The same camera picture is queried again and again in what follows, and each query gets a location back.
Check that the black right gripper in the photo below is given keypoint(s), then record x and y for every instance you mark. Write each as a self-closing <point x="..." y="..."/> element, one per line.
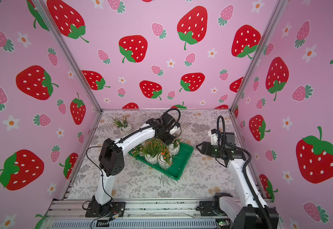
<point x="205" y="147"/>

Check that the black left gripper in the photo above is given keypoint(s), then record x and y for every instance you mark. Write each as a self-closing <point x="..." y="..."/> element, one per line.
<point x="168" y="141"/>

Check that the green grass pot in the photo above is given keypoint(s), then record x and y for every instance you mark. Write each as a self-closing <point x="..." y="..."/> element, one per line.
<point x="152" y="149"/>

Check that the orange gypsophila pot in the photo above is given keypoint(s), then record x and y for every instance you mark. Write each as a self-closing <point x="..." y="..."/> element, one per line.
<point x="165" y="159"/>

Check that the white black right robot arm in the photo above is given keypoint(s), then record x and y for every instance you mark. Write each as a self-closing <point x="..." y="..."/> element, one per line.
<point x="252" y="212"/>

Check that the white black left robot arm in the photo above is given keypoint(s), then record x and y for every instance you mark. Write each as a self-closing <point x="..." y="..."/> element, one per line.
<point x="111" y="158"/>

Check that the green plastic storage box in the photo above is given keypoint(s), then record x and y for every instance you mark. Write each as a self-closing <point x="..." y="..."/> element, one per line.
<point x="179" y="162"/>

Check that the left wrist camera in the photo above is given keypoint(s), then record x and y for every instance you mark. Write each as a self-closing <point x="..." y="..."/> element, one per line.
<point x="175" y="129"/>

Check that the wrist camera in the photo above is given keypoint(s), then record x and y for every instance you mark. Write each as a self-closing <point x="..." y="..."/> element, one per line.
<point x="214" y="136"/>
<point x="175" y="129"/>

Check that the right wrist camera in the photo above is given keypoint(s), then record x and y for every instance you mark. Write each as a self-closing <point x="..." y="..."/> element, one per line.
<point x="214" y="136"/>

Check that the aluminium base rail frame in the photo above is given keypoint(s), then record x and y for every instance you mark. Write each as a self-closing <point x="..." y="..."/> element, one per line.
<point x="142" y="213"/>

